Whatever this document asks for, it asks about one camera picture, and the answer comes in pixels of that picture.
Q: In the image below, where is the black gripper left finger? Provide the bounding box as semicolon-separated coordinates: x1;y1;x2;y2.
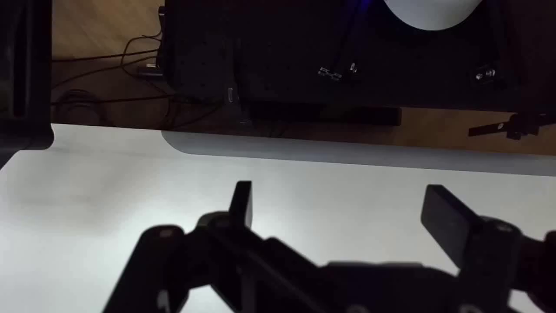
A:
102;180;326;313

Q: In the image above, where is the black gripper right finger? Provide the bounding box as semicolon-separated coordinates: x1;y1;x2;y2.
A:
418;183;556;313

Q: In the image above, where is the black computer case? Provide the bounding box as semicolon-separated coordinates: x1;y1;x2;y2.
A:
156;0;526;129

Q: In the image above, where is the white round dome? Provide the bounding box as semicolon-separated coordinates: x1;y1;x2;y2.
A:
380;0;486;35

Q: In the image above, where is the black clamp bracket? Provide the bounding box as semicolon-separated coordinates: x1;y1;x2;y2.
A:
467;110;556;143

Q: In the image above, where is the thin black floor cable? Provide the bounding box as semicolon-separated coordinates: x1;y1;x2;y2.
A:
50;86;192;129
50;34;166;81

